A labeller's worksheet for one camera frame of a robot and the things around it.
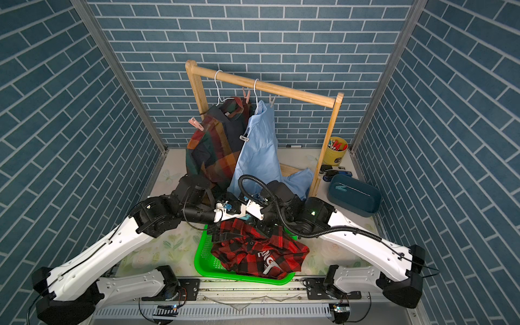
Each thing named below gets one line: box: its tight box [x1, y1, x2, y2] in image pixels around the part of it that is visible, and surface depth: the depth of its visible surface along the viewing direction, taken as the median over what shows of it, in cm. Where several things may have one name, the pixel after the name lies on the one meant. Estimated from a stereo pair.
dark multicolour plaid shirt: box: [185, 96, 252, 195], surface depth 79 cm
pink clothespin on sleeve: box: [188, 117, 205, 132], surface depth 68 cm
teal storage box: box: [326, 174, 383, 218], surface depth 104 cm
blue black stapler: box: [322, 169, 353, 182], surface depth 107 cm
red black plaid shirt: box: [207, 218, 311, 280], surface depth 75 cm
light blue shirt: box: [227, 100, 314, 201], surface depth 79 cm
